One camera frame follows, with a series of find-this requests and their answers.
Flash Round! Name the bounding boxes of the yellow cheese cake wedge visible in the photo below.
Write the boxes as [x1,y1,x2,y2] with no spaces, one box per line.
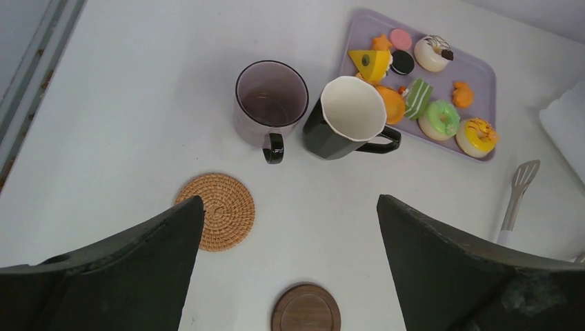
[347,50,393,85]

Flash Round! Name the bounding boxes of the dark wooden round coaster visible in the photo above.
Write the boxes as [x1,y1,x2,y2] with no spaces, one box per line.
[270,283,341,331]

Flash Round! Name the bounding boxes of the pink macaron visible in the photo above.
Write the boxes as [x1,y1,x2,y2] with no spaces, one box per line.
[388,28,413,51]

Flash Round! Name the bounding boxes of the aluminium frame post left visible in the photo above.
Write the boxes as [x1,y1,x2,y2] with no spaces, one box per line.
[1,1,86,184]

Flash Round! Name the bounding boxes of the purple mug black handle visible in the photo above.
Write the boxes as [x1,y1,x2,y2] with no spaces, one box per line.
[233,60,309,165]

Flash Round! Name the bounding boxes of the steel white serving tongs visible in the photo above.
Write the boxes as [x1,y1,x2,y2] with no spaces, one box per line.
[496,159,541,246]

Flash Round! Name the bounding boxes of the yellow frosted donut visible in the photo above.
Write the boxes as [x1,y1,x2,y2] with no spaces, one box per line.
[455,118,499,159]

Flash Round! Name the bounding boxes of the white three tier stand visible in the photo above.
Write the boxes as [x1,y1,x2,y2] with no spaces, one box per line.
[539,81,584,182]

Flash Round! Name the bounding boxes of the lavender serving tray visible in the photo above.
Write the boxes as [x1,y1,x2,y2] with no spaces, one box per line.
[338,9,497,163]

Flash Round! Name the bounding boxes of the orange star cookie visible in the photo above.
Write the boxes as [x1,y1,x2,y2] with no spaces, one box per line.
[371,34,393,51]

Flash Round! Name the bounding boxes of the woven rattan coaster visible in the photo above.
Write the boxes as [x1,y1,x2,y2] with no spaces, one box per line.
[175,172,255,252]

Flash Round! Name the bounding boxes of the green striped cake slice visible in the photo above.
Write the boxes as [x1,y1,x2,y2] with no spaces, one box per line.
[401,78,434,121]

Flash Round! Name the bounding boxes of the white chocolate drizzled donut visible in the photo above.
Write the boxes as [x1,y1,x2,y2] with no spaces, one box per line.
[414,35,454,72]

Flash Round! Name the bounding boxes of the orange egg tart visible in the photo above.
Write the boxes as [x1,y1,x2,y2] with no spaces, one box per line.
[375,86,406,125]

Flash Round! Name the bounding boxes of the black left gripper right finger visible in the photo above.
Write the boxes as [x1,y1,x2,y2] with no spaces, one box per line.
[377,194,584,330]

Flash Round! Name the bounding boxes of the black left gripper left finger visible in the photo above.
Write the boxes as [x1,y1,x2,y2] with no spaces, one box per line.
[1,196,204,330]

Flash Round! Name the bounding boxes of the orange bear cookie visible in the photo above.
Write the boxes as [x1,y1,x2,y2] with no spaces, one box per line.
[452,81,475,108]

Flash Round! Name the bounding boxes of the black sandwich cookie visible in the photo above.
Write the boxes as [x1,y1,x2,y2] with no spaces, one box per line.
[390,50,415,76]

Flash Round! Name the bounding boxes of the black mug white inside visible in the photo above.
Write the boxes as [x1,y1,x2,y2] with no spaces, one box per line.
[302,76,401,161]

